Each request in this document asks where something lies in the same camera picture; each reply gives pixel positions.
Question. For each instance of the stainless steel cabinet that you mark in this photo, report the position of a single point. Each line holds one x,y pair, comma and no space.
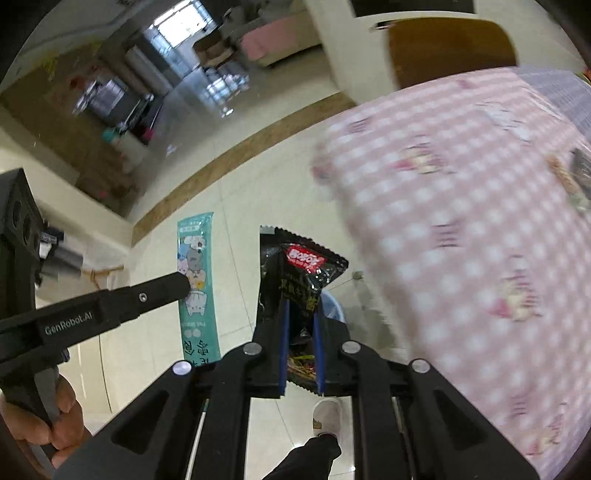
105,99

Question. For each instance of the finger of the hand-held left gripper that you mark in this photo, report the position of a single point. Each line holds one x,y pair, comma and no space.
157,290

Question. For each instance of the white plastic jug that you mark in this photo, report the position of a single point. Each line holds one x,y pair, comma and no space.
128,148

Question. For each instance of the brown snack wrapper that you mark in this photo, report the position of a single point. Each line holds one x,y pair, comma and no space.
562,177

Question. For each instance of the dark snack wrapper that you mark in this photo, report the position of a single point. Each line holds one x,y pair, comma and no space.
582,165

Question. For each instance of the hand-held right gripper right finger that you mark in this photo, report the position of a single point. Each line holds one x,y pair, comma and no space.
318,355

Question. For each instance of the pink checked tablecloth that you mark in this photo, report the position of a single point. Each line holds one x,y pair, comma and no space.
443,240

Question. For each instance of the teal cartoon snack packet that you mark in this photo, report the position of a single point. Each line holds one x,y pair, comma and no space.
194,240

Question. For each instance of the wooden stick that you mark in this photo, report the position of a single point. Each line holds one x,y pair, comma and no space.
104,274

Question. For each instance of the cardboard box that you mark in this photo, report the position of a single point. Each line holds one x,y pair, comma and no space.
210,50

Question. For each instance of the black snack packet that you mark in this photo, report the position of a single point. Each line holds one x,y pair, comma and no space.
300,281

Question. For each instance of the person's black trouser leg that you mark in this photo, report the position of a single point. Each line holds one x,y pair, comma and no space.
304,459

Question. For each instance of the pink sofa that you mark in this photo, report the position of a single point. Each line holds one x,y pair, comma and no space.
263,44

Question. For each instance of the person's white slipper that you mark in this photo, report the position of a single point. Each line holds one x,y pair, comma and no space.
327,413

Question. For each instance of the person's left hand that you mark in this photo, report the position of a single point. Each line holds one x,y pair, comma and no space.
67,434

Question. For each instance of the brown wooden chair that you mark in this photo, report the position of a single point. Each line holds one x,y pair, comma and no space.
452,50

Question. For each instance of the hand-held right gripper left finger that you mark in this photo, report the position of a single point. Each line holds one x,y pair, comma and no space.
285,350

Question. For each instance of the blue trash bin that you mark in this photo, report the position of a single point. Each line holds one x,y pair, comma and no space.
333,305

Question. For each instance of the grey grid tablecloth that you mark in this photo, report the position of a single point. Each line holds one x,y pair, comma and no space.
558,92

